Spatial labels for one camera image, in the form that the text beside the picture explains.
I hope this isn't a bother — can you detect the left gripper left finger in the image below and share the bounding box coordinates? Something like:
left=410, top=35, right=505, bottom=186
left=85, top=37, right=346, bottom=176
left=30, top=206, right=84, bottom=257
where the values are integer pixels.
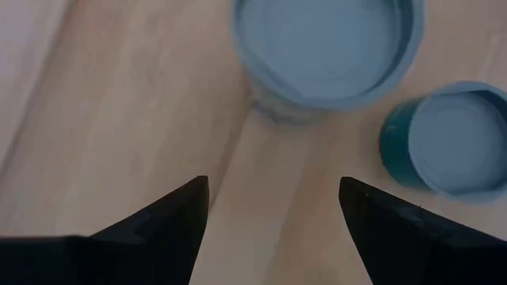
left=0, top=175, right=210, bottom=285

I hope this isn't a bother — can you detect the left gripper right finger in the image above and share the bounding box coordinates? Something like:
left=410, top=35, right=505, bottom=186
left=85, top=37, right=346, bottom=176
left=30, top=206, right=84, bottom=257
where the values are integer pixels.
left=339, top=177, right=507, bottom=285

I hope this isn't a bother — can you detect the carrot and peas tin can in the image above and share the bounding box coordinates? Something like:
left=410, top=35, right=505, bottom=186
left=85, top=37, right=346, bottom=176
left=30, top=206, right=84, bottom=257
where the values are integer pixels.
left=231, top=0, right=425, bottom=127

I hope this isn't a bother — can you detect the teal sided tin can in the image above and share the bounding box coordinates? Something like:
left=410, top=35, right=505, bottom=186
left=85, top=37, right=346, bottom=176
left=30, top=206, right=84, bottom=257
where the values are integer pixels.
left=379, top=80, right=507, bottom=205

